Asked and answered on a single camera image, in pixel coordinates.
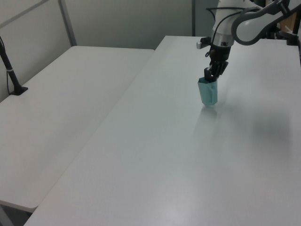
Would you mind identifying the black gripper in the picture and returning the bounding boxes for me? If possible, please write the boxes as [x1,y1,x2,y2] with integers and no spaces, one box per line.
[203,45,231,83]

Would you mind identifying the teal faceted plastic cup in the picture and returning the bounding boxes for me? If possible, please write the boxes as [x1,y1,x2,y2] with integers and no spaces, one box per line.
[197,76,219,108]

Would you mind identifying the black stand clamp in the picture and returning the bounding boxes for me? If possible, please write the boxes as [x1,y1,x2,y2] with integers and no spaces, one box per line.
[278,30,301,46]

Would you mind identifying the brown cardboard box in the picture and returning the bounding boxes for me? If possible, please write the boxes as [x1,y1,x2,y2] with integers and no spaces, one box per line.
[279,9,299,34]

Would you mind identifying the black robot wrist cable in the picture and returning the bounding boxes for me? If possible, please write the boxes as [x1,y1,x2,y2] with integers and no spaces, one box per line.
[206,6,244,47]

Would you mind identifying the grey metal partition post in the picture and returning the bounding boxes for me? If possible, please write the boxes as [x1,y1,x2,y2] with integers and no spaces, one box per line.
[58,0,78,47]

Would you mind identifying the black camera stand pole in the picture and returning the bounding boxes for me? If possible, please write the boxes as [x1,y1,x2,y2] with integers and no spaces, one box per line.
[0,35,29,96]

